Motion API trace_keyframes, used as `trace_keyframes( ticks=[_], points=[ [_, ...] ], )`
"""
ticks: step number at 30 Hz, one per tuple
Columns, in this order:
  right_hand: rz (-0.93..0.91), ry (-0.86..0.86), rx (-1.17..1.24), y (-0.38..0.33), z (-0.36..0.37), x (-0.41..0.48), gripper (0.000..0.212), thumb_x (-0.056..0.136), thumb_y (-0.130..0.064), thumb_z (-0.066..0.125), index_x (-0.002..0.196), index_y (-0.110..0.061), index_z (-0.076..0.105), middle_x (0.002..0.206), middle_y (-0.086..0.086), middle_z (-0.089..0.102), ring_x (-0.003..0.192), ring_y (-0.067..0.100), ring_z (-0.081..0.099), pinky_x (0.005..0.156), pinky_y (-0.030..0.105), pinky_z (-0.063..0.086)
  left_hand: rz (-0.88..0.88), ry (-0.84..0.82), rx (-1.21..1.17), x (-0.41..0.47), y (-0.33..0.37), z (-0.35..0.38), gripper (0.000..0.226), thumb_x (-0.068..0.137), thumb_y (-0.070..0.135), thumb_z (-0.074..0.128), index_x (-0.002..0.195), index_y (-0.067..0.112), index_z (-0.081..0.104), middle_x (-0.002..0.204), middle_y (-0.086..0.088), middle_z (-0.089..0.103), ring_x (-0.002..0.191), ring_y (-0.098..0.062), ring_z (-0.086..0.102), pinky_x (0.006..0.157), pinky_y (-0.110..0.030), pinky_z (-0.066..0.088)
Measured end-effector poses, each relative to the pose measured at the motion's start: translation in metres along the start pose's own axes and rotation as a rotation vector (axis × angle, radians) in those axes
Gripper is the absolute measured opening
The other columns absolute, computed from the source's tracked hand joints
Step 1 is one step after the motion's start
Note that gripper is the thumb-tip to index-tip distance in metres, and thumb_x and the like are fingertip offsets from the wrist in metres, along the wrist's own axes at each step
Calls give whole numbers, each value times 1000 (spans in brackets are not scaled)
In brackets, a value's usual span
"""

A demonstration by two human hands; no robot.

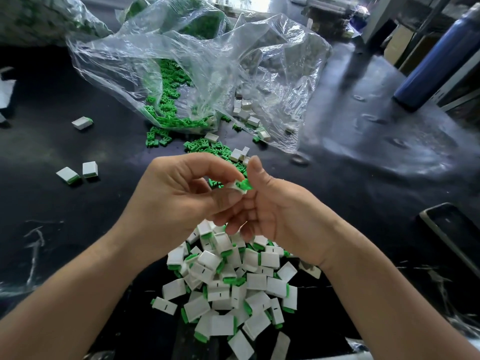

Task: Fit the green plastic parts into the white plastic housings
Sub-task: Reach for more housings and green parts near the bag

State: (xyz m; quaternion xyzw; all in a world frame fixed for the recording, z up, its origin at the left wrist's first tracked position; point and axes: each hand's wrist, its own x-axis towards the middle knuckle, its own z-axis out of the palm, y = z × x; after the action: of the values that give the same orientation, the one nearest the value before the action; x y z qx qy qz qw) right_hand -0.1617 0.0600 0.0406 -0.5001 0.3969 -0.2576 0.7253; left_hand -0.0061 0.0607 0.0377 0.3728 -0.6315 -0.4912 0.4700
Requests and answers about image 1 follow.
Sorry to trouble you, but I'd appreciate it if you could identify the person's left forearm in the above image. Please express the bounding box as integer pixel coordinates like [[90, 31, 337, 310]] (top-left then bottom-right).
[[0, 232, 160, 360]]

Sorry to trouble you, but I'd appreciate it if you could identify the white paper sheet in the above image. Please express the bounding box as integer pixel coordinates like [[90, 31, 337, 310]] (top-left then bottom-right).
[[0, 78, 17, 110]]

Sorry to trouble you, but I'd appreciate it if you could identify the clear plastic bag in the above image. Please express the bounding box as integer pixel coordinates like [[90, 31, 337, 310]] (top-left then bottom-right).
[[66, 0, 333, 153]]

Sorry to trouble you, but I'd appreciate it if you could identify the black smartphone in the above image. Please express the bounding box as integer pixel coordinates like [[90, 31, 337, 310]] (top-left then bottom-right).
[[420, 202, 480, 278]]

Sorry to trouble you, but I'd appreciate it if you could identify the grey machine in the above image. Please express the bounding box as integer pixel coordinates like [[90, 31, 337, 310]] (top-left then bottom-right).
[[303, 0, 372, 36]]

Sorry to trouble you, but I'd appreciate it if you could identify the white component box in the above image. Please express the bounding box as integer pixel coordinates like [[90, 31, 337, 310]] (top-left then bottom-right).
[[210, 0, 258, 12]]

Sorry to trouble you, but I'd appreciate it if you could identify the brown cardboard box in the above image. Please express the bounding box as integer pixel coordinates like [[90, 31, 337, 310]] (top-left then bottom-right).
[[383, 24, 418, 66]]

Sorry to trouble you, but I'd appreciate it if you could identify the plastic bag full of green pieces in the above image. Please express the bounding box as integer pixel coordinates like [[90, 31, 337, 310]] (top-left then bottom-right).
[[116, 0, 226, 39]]

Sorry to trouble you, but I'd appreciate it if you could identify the blue cylinder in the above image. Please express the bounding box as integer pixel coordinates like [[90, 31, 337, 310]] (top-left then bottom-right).
[[393, 3, 480, 112]]

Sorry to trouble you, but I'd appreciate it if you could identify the pile of assembled white-green pieces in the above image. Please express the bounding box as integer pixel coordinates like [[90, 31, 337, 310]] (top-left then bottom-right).
[[161, 218, 300, 360]]

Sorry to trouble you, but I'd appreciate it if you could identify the heap of white caps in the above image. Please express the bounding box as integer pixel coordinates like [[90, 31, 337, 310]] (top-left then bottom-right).
[[205, 89, 298, 164]]

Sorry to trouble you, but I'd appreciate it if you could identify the large bag of assembled pieces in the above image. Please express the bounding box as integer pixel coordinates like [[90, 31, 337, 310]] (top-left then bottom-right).
[[0, 0, 112, 46]]

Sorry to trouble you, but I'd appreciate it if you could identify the empty white shell right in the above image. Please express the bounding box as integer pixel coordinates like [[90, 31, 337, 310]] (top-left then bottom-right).
[[300, 260, 322, 281]]

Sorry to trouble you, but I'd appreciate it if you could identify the person's right hand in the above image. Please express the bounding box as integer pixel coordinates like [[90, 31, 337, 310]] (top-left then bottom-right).
[[202, 155, 355, 273]]

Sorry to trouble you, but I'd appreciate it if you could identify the person's right forearm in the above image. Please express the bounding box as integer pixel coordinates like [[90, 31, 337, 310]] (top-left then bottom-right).
[[322, 242, 480, 360]]

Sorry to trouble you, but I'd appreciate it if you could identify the pile of green clips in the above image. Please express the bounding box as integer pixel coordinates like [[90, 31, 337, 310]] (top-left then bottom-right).
[[142, 57, 256, 194]]

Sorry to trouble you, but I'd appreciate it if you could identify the person's left hand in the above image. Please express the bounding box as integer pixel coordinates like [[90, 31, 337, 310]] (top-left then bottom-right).
[[114, 152, 246, 266]]

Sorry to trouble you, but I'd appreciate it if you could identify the white metal frame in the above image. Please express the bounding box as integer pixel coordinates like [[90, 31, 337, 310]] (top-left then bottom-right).
[[363, 0, 480, 63]]

